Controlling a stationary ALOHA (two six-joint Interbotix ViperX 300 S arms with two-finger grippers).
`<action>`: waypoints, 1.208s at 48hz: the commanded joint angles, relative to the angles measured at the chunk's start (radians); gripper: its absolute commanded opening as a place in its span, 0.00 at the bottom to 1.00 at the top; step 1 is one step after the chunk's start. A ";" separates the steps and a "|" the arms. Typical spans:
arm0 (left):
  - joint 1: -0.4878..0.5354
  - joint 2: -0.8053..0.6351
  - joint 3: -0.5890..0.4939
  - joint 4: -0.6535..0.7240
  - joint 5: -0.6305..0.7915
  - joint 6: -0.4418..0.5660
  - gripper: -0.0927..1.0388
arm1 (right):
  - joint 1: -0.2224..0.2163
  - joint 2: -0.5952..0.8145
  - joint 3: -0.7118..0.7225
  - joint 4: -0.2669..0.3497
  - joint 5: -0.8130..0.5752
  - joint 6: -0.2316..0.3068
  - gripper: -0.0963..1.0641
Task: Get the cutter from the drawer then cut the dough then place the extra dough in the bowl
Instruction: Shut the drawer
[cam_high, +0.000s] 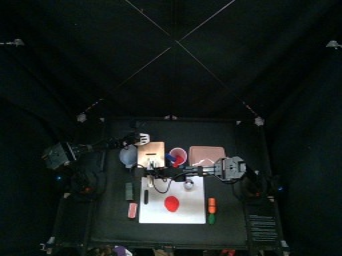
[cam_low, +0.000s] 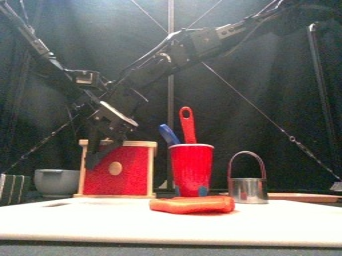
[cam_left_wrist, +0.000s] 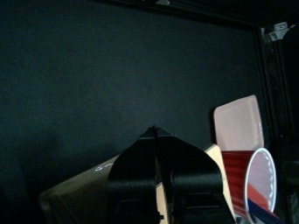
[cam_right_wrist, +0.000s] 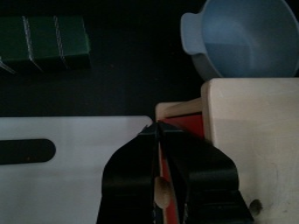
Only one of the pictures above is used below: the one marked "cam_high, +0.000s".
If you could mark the dark green block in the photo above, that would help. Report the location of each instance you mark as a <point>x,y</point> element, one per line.
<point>128,191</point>

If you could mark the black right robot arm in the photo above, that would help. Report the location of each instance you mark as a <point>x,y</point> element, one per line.
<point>229,169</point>

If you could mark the red dough blob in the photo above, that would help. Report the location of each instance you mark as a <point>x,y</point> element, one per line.
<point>171,203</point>

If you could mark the pink flat board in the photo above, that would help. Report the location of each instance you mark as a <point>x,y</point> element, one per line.
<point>207,155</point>

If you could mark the green toy piece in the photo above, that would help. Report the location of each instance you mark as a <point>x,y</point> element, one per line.
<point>211,218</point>

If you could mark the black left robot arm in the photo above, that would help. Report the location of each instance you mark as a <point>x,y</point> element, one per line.
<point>62,155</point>

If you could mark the white cutting mat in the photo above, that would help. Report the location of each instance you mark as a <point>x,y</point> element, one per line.
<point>174,208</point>

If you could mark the red bowl white inside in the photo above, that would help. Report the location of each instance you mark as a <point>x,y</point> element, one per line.
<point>178,154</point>

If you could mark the blue toy piece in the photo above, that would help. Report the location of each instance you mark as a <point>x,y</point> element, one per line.
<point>170,157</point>

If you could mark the light wooden drawer box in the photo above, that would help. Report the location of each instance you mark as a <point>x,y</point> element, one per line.
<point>151,153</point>

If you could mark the orange toy piece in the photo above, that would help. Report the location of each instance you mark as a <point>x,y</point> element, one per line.
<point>211,205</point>

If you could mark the pink toy block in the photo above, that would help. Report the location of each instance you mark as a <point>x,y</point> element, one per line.
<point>132,210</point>

